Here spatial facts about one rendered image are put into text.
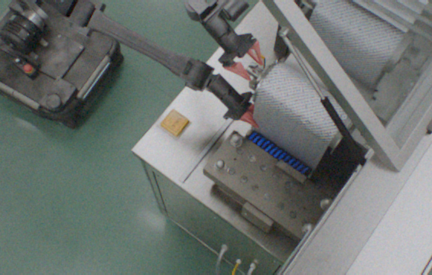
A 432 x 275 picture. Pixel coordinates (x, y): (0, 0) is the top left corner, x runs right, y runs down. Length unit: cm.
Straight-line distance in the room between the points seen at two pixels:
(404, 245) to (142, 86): 196
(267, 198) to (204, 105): 42
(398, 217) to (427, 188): 10
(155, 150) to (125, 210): 93
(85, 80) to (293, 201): 140
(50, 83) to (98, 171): 48
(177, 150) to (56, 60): 113
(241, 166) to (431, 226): 63
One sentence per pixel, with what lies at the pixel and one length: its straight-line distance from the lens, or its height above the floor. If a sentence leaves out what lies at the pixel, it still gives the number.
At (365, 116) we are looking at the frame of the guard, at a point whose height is 176.
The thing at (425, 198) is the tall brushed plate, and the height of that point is 144.
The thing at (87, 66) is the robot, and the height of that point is 24.
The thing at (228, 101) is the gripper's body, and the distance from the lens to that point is 168.
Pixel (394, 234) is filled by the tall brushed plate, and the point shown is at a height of 144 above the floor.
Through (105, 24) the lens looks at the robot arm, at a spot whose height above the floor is 125.
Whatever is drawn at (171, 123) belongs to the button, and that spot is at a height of 92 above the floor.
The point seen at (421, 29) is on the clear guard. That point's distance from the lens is 116.
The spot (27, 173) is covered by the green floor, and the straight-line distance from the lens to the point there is 295.
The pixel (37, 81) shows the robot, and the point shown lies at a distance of 285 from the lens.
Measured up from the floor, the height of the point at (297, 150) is 109.
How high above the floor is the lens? 267
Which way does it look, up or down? 69 degrees down
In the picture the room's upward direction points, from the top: straight up
